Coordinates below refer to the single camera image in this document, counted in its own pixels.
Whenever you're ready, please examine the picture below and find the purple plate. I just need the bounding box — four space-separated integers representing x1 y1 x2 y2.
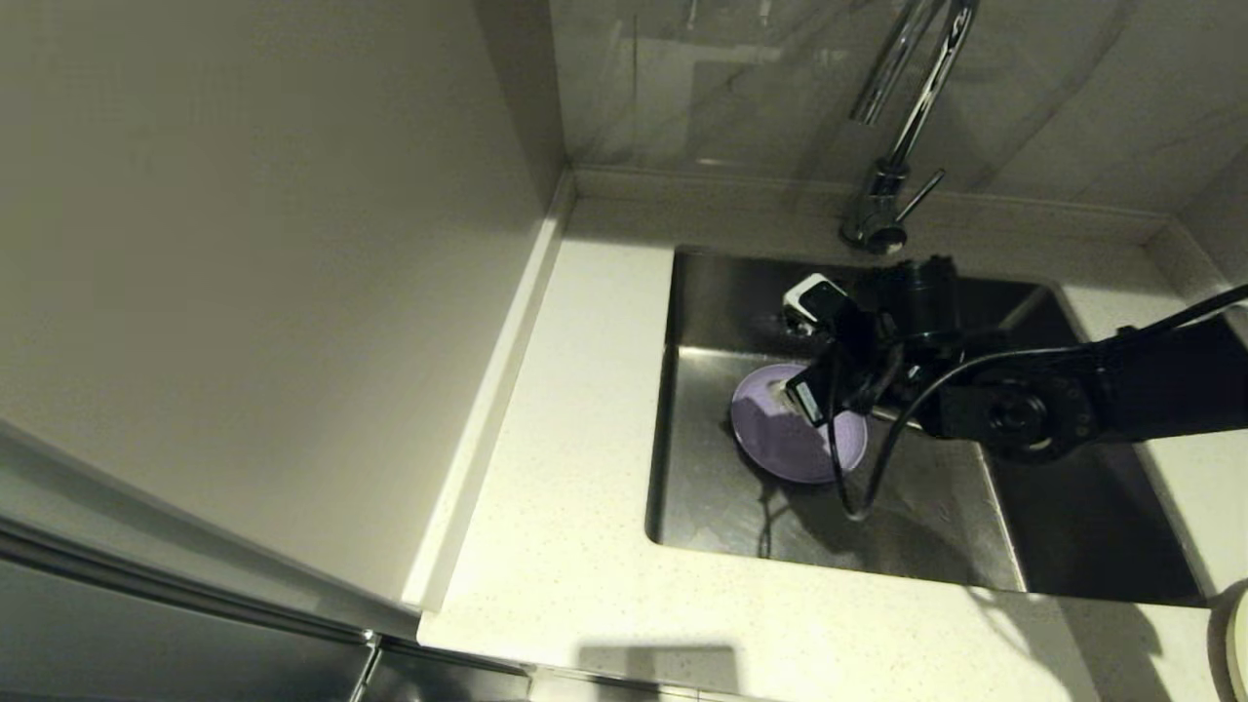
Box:
729 363 871 486

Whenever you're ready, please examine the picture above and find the beige plate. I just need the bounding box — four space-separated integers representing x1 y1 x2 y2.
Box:
1209 580 1248 702

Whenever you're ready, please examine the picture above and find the stainless steel sink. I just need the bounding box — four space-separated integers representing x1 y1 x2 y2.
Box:
643 244 1208 607

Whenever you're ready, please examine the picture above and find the chrome gooseneck faucet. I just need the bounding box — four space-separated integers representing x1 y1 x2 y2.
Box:
838 0 981 256

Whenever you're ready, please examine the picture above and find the under-counter cabinet front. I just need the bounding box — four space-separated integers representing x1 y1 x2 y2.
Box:
363 639 535 702

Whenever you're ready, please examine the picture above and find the beige tall cabinet panel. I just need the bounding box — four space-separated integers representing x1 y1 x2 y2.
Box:
0 0 568 617

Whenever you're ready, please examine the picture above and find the grey glossy cabinet door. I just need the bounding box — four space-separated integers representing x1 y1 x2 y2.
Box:
0 429 422 702

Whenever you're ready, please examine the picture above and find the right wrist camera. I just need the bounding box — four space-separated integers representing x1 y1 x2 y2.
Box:
783 275 874 337

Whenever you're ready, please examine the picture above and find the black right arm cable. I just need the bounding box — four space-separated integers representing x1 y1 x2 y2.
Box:
827 283 1248 523

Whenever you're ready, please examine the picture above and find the chrome cabinet handle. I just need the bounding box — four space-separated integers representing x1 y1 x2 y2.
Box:
347 630 383 702

